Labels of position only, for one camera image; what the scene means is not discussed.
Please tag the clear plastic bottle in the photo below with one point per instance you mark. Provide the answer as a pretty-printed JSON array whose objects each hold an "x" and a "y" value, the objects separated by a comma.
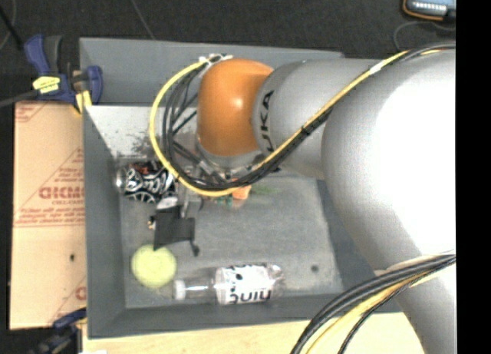
[{"x": 241, "y": 283}]

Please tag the black angular object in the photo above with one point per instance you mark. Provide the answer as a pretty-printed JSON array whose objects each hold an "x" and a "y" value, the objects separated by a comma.
[{"x": 174, "y": 231}]

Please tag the yellow-green ball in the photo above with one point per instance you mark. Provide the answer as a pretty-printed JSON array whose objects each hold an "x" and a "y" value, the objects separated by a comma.
[{"x": 153, "y": 266}]

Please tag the brown cardboard board red print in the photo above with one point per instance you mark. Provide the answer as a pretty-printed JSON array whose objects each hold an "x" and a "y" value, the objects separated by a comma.
[{"x": 46, "y": 160}]

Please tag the grey metal bin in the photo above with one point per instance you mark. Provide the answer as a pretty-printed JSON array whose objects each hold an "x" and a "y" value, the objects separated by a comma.
[{"x": 268, "y": 237}]

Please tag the orange toy carrot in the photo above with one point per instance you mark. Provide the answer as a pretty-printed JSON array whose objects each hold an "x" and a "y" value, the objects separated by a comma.
[{"x": 242, "y": 192}]

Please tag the black and white patterned can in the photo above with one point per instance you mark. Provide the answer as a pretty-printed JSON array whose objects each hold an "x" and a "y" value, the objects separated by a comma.
[{"x": 147, "y": 185}]

